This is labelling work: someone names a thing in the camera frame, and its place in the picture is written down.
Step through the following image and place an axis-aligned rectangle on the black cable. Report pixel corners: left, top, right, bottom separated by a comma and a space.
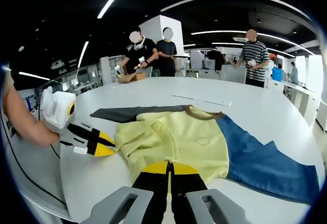
7, 121, 69, 207

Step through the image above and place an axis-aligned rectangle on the white long flat plate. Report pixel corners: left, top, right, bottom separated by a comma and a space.
172, 92, 232, 107

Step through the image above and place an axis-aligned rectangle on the short ceiling light strip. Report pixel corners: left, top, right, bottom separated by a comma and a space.
18, 72, 51, 81
76, 41, 90, 69

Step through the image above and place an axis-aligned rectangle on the row of white cabinets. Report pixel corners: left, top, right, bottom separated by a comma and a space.
265, 78, 327, 133

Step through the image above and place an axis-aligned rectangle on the white appliance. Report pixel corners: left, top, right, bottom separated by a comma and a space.
190, 50, 205, 70

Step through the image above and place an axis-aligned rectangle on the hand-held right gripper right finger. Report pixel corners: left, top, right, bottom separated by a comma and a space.
171, 162, 247, 224

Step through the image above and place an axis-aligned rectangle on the yellow blue grey garment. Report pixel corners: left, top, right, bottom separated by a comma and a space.
89, 104, 321, 206

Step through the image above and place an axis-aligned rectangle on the curved ceiling light strip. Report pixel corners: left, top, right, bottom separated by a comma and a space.
191, 30, 315, 56
212, 41, 295, 57

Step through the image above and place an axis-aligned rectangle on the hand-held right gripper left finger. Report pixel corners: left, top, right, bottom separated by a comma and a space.
88, 161, 171, 224

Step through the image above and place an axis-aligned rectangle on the cardboard box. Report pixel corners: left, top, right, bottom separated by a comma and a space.
116, 72, 147, 84

